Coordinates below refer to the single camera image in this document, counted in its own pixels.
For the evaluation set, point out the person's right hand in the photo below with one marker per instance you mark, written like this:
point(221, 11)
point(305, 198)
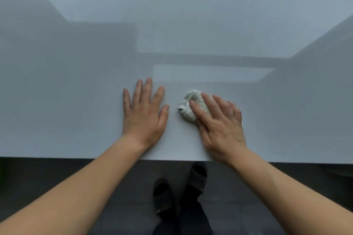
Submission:
point(220, 133)

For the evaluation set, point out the person's left hand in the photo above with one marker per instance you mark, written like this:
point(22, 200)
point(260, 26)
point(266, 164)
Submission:
point(143, 124)

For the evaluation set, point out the person's left middle finger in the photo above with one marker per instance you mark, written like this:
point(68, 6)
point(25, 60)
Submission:
point(147, 91)

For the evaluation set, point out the person's right little finger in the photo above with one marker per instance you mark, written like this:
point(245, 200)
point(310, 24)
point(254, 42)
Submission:
point(240, 119)

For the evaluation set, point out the person's left little finger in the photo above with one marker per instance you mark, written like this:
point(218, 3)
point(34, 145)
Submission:
point(126, 101)

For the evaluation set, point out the person's left thumb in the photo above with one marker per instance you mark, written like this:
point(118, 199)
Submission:
point(165, 115)

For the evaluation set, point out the person's right thumb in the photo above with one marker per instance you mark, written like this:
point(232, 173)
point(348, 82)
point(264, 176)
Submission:
point(197, 115)

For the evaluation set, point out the person's right middle finger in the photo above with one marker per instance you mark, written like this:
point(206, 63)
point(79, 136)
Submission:
point(222, 106)

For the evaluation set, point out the white cloth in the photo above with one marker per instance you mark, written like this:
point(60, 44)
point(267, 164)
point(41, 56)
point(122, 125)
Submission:
point(189, 105)

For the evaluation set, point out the person's right forearm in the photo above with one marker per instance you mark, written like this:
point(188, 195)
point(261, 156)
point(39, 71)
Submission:
point(289, 193)

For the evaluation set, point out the person's left forearm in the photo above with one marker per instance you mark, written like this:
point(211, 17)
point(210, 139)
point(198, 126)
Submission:
point(82, 185)

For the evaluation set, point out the black perforated slipper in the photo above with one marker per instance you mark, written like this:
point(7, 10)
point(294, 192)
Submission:
point(196, 178)
point(163, 199)

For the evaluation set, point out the person's dark trousers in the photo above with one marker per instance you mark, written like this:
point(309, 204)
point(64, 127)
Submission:
point(190, 218)

